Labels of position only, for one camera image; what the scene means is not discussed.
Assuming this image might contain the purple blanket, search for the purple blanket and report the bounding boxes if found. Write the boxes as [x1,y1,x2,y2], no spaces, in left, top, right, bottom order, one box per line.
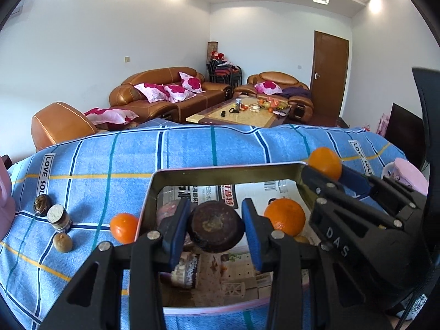
[280,87,312,100]

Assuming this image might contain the brown kiwi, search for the brown kiwi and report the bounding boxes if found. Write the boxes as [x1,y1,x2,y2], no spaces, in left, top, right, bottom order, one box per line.
[54,233,73,254]

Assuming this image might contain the pink tin box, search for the pink tin box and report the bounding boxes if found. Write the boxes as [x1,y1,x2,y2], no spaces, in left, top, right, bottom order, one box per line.
[136,161,312,315]

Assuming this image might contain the pink gift bag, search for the pink gift bag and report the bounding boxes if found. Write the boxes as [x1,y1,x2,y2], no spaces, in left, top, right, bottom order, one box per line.
[376,113,391,135]

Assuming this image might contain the black television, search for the black television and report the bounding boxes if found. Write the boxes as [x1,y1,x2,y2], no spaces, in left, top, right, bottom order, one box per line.
[385,102,425,171]

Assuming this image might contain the brown wooden door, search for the brown wooden door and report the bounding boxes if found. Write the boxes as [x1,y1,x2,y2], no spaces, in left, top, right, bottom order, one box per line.
[310,30,350,117]

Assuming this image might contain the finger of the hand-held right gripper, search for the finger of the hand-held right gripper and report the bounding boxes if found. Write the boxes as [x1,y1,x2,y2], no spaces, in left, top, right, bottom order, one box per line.
[301,166,403,230]
[340,166,428,215]

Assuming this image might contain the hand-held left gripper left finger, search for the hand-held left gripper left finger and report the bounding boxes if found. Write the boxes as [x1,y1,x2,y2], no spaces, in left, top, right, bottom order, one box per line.
[39,198,192,330]

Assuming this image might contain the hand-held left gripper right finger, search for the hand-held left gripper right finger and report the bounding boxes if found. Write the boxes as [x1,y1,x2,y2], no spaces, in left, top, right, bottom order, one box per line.
[241,198,392,330]

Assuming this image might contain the plain brown leather armchair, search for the plain brown leather armchair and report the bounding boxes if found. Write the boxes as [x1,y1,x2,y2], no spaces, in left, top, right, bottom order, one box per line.
[31,102,100,152]

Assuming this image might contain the wooden coffee table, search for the wooden coffee table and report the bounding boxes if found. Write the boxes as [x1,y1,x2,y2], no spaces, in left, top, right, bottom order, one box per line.
[186,98,293,126]

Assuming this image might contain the pink cartoon cup with lid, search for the pink cartoon cup with lid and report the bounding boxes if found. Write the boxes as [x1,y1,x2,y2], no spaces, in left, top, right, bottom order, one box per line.
[381,157,429,197]

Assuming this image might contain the blue plaid bedsheet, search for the blue plaid bedsheet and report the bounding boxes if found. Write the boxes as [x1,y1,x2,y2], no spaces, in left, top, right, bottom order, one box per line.
[0,124,440,330]

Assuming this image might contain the printed paper leaflet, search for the printed paper leaflet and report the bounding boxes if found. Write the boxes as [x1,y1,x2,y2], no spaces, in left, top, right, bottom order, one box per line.
[158,180,310,306]

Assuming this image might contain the stacked dark chairs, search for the stacked dark chairs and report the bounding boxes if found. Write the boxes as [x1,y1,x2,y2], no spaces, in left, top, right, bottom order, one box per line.
[206,60,243,85]

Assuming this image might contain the pink floral pillow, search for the pink floral pillow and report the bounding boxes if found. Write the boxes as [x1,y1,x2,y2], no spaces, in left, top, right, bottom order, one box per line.
[163,84,196,103]
[179,72,206,93]
[83,108,139,125]
[133,82,171,103]
[254,80,283,95]

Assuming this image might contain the long brown leather sofa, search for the long brown leather sofa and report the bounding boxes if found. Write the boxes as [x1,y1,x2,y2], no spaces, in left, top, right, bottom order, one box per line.
[109,67,232,122]

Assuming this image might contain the colourful food pile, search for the colourful food pile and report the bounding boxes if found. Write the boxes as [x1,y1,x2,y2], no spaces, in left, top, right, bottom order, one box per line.
[258,97,289,112]

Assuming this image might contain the wide brown leather armchair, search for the wide brown leather armchair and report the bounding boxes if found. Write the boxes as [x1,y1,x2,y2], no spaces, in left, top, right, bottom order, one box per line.
[233,71,314,119]

